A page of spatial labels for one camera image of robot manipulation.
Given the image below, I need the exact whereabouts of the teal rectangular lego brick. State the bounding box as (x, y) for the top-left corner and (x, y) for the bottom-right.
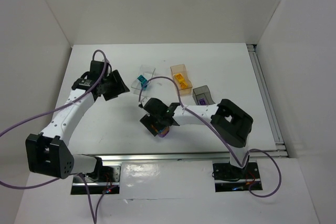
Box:
(137, 75), (148, 85)

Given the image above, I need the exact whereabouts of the yellow square lego brick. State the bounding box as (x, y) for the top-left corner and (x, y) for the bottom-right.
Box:
(174, 73), (184, 82)

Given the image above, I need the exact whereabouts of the purple rounded lego brick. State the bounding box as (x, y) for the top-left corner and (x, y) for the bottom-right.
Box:
(198, 98), (207, 105)

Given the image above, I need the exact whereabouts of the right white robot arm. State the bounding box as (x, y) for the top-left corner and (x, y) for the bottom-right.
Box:
(139, 98), (254, 169)

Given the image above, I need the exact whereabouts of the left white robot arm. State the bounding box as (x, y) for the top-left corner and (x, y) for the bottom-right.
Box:
(25, 60), (130, 180)

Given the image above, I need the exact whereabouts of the clear plastic container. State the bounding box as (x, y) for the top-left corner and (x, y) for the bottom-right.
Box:
(131, 65), (156, 96)

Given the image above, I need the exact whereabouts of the orange plastic container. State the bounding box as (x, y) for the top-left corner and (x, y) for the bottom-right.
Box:
(170, 64), (193, 95)

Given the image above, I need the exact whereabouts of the grey plastic container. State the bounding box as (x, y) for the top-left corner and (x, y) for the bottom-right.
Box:
(192, 85), (215, 105)

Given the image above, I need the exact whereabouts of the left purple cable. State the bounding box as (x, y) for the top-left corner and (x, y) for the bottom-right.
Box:
(0, 49), (111, 224)

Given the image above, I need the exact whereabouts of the aluminium table rail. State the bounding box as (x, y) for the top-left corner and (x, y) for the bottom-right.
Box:
(95, 152), (229, 162)

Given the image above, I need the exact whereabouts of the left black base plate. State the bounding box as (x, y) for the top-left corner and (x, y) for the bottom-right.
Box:
(70, 164), (121, 195)

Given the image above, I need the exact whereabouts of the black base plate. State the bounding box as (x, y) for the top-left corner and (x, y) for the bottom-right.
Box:
(70, 164), (121, 195)
(212, 162), (263, 193)

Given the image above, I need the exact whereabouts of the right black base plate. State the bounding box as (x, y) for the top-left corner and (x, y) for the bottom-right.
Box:
(212, 162), (263, 193)

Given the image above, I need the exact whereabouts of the right side aluminium rail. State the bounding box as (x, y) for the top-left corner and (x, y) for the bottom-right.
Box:
(246, 44), (289, 158)

